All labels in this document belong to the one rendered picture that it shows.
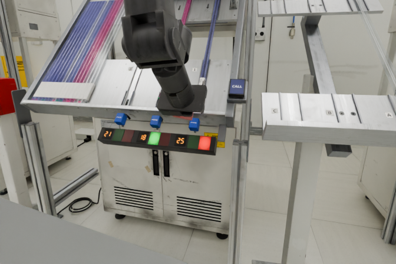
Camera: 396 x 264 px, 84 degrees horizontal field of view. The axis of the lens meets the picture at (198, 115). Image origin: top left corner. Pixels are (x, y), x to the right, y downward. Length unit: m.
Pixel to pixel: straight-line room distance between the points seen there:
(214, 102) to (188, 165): 0.47
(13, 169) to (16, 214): 0.87
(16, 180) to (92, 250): 1.05
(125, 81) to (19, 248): 0.49
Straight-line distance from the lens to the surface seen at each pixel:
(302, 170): 0.75
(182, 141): 0.58
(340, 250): 1.37
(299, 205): 0.82
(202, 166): 1.00
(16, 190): 1.43
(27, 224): 0.49
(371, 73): 2.75
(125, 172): 1.18
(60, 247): 0.42
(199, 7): 0.90
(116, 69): 0.80
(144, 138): 0.62
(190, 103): 0.46
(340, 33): 2.64
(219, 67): 0.68
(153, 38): 0.33
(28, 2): 2.01
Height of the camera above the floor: 0.86
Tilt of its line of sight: 15 degrees down
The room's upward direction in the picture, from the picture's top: straight up
